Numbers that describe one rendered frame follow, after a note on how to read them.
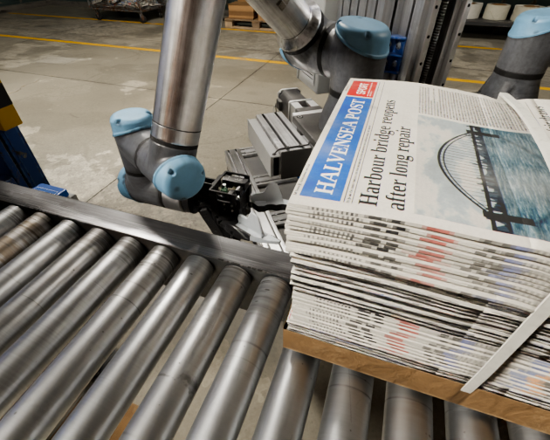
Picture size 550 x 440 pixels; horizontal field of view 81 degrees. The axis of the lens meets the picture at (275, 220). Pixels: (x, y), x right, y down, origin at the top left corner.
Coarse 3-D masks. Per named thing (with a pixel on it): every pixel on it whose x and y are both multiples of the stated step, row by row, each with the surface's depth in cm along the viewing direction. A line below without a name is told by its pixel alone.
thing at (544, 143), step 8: (504, 96) 38; (512, 104) 35; (520, 104) 35; (520, 112) 32; (528, 112) 32; (528, 120) 30; (536, 120) 30; (528, 128) 30; (536, 128) 29; (536, 136) 28; (544, 136) 28; (544, 144) 27; (544, 152) 26
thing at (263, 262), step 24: (0, 192) 63; (24, 192) 63; (48, 216) 59; (72, 216) 58; (96, 216) 58; (120, 216) 58; (144, 240) 54; (168, 240) 53; (192, 240) 53; (216, 240) 53; (216, 264) 51; (240, 264) 49; (264, 264) 49; (288, 264) 49
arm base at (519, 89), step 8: (496, 72) 87; (504, 72) 85; (512, 72) 84; (544, 72) 83; (488, 80) 90; (496, 80) 87; (504, 80) 86; (512, 80) 84; (520, 80) 84; (528, 80) 83; (536, 80) 83; (480, 88) 95; (488, 88) 89; (496, 88) 87; (504, 88) 86; (512, 88) 85; (520, 88) 84; (528, 88) 84; (536, 88) 85; (488, 96) 89; (496, 96) 88; (512, 96) 86; (520, 96) 85; (528, 96) 85; (536, 96) 86
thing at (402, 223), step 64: (384, 128) 32; (448, 128) 32; (320, 192) 24; (384, 192) 24; (448, 192) 24; (320, 256) 26; (384, 256) 24; (448, 256) 22; (512, 256) 20; (320, 320) 33; (384, 320) 30; (448, 320) 26
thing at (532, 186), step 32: (480, 96) 39; (512, 128) 33; (544, 128) 32; (512, 160) 28; (544, 160) 28; (512, 192) 24; (544, 192) 24; (544, 224) 21; (544, 256) 20; (512, 288) 22; (544, 288) 21; (480, 320) 25; (512, 320) 24; (480, 352) 28; (544, 352) 25; (512, 384) 29
